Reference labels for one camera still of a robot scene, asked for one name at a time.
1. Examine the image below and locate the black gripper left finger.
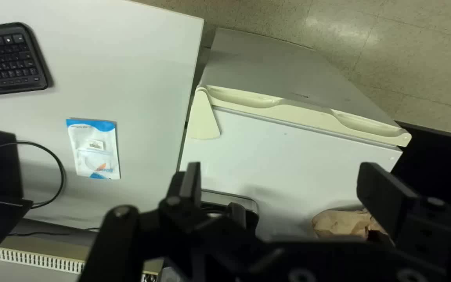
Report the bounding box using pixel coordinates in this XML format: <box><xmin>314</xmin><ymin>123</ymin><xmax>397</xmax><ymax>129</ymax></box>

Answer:
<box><xmin>177</xmin><ymin>160</ymin><xmax>204</xmax><ymax>207</ymax></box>

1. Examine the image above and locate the brown paper bag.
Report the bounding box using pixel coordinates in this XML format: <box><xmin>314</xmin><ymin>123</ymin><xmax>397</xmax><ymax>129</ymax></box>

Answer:
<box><xmin>311</xmin><ymin>207</ymin><xmax>389</xmax><ymax>242</ymax></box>

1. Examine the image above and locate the black computer keyboard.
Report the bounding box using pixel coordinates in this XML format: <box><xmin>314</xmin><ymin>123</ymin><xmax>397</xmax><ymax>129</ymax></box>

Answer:
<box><xmin>0</xmin><ymin>22</ymin><xmax>55</xmax><ymax>99</ymax></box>

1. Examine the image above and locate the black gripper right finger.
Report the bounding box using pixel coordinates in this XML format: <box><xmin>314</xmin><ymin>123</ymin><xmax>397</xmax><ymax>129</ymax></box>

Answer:
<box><xmin>356</xmin><ymin>162</ymin><xmax>423</xmax><ymax>242</ymax></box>

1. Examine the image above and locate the white ribbed grille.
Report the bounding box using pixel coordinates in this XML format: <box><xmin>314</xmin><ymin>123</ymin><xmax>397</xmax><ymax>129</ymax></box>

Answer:
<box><xmin>0</xmin><ymin>246</ymin><xmax>88</xmax><ymax>276</ymax></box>

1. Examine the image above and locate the black looped cable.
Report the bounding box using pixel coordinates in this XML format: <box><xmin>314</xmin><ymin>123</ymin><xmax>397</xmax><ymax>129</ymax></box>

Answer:
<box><xmin>0</xmin><ymin>140</ymin><xmax>68</xmax><ymax>212</ymax></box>

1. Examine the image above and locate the blue and white packet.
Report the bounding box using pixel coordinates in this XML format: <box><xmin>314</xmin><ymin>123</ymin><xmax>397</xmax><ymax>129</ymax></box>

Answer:
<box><xmin>65</xmin><ymin>116</ymin><xmax>123</xmax><ymax>182</ymax></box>

